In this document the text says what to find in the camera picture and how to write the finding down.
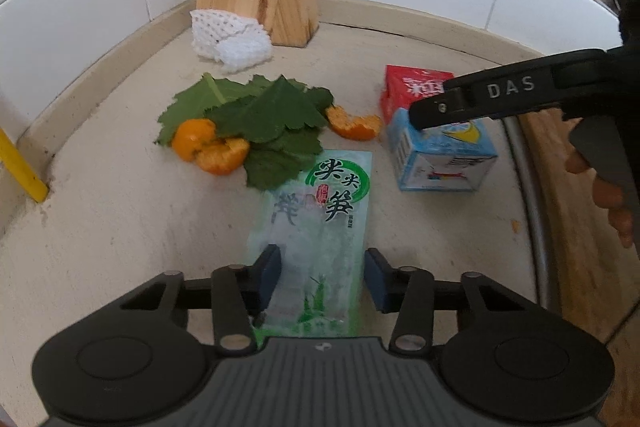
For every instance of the green plastic wrapper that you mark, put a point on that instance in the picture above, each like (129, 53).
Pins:
(319, 222)

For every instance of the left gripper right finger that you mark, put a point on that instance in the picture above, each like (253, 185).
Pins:
(407, 292)

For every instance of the orange peel piece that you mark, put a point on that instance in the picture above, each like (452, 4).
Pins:
(355, 128)

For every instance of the serrated green leaves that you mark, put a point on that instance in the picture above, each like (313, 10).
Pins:
(282, 119)

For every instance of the white foam net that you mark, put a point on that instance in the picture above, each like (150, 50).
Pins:
(235, 42)

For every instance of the orange peel pieces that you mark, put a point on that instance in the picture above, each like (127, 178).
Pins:
(196, 141)

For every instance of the yellow vertical pipe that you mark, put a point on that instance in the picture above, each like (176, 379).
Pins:
(20, 169)

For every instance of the wooden cutting board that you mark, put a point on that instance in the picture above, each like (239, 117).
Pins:
(598, 279)

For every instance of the red blue small carton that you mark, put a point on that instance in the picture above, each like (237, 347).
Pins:
(455, 157)

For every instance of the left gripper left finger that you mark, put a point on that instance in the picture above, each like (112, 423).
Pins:
(239, 295)

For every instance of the person's right hand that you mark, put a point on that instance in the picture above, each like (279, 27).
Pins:
(607, 196)

